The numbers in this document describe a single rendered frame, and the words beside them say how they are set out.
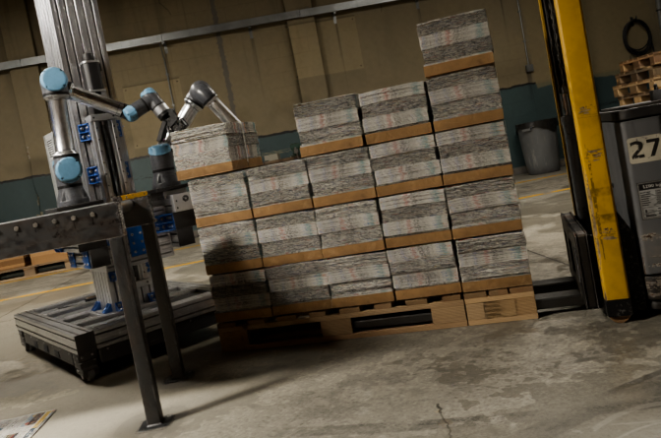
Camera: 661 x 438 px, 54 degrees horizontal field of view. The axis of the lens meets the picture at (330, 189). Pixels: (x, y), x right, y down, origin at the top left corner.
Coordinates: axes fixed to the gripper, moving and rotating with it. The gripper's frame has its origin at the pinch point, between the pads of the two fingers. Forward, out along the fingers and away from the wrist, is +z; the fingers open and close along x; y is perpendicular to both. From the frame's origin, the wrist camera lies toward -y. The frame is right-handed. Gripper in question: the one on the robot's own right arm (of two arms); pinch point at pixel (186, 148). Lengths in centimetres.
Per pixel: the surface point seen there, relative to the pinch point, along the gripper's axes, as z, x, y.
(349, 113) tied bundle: 45, -18, 76
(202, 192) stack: 26.2, -19.1, 0.0
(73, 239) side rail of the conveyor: 27, -102, -12
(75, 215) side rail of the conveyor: 21, -102, -6
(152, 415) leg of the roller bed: 91, -98, -33
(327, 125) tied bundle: 42, -18, 65
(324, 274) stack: 91, -18, 21
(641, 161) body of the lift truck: 133, -34, 150
